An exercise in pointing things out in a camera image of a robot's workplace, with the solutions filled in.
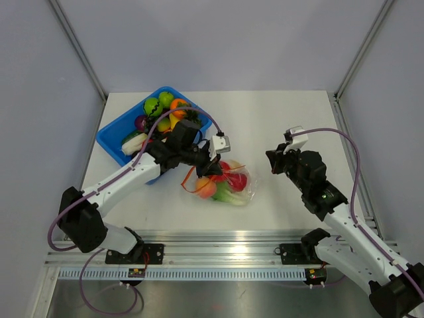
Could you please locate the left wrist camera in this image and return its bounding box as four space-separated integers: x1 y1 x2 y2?
209 134 231 160

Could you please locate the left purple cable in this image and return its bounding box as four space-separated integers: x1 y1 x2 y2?
48 106 225 314

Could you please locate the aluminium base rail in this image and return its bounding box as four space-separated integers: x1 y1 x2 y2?
44 230 398 268

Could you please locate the white scallion stalk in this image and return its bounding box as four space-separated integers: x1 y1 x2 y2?
121 132 148 156

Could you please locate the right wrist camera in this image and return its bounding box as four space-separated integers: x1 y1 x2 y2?
284 126 308 154

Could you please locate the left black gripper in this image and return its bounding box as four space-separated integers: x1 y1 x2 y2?
180 142 223 179

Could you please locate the left frame post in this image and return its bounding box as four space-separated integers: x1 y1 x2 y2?
46 0 108 104

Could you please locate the yellow pepper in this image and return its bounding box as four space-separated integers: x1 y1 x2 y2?
169 113 180 130

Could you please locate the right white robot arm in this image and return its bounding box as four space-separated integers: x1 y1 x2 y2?
266 144 423 317

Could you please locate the frame post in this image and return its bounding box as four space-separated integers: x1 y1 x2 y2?
334 0 398 101
46 0 108 104

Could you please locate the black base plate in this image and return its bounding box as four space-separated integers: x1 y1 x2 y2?
274 243 327 266
105 243 164 265

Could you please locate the large red tomato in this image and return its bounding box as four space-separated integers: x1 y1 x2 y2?
227 173 248 192

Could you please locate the green cucumber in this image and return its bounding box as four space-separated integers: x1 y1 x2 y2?
121 130 142 145

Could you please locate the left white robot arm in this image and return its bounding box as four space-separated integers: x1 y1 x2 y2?
54 120 231 264

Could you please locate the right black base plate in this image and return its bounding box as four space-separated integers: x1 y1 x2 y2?
274 243 327 266

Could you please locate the blue plastic basket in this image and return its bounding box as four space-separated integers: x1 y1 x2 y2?
96 87 212 174

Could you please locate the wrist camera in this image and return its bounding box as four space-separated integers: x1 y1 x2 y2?
284 126 308 154
209 134 231 160

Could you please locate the small pineapple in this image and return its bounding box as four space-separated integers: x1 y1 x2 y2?
185 109 202 127

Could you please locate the right frame post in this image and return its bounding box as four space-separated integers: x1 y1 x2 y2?
334 0 398 101

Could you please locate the white slotted cable duct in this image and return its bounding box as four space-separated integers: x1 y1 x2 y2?
58 267 306 282

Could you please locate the purple onion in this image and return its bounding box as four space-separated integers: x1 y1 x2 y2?
134 115 147 131

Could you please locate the dark grape bunch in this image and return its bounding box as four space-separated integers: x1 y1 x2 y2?
144 117 157 134

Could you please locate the yellow lemon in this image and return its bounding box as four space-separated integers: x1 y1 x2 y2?
228 160 244 170

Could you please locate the green yellow mango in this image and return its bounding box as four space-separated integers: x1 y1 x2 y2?
156 117 171 133

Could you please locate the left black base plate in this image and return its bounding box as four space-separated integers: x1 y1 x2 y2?
105 243 164 265

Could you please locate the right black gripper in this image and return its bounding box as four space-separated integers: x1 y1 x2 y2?
267 142 309 193

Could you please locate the peach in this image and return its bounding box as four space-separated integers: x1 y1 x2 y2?
195 177 217 199

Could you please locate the green lettuce head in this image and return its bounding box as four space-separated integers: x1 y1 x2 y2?
211 183 248 206

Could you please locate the clear zip top bag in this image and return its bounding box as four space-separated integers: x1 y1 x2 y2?
181 159 257 206

